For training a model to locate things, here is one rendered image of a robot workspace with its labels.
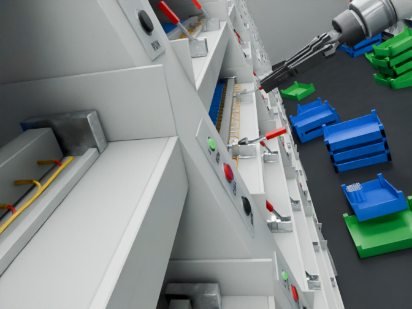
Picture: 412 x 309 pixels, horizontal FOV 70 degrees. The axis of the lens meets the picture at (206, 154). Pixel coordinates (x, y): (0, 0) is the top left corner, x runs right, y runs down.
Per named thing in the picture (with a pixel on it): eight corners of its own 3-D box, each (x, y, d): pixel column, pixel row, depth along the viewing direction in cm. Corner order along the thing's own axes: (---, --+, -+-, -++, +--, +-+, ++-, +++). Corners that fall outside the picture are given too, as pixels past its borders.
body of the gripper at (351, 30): (371, 41, 62) (329, 68, 65) (358, 35, 69) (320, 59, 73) (355, 10, 59) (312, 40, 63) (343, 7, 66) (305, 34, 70)
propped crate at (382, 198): (346, 198, 160) (340, 184, 159) (386, 186, 153) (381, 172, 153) (358, 221, 131) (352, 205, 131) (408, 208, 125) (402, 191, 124)
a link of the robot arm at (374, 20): (384, 21, 67) (358, 38, 70) (366, -15, 64) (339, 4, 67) (401, 27, 59) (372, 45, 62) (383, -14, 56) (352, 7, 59)
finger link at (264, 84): (291, 76, 71) (292, 76, 70) (266, 92, 73) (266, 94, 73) (284, 65, 70) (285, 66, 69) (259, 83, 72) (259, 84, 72)
